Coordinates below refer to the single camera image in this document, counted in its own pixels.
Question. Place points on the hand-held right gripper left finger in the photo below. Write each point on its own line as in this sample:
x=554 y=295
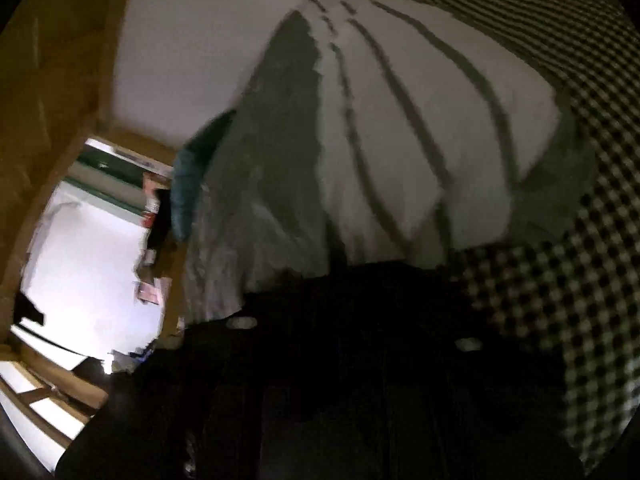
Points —
x=235 y=360

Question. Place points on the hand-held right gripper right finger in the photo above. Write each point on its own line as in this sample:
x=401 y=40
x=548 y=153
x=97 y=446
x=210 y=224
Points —
x=465 y=375

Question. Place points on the black zip jacket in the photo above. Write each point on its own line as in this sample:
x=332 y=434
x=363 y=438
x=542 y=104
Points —
x=515 y=420

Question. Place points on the black white checkered bed sheet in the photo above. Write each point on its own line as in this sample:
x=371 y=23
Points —
x=575 y=260

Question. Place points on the red box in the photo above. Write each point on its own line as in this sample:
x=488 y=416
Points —
x=149 y=217

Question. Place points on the teal pillow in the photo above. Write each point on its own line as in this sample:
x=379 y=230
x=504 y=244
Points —
x=187 y=185

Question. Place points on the grey striped pillow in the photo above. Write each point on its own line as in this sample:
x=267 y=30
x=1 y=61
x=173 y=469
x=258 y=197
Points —
x=400 y=110

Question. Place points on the wooden bunk bed frame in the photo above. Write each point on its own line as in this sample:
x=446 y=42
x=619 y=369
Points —
x=50 y=110

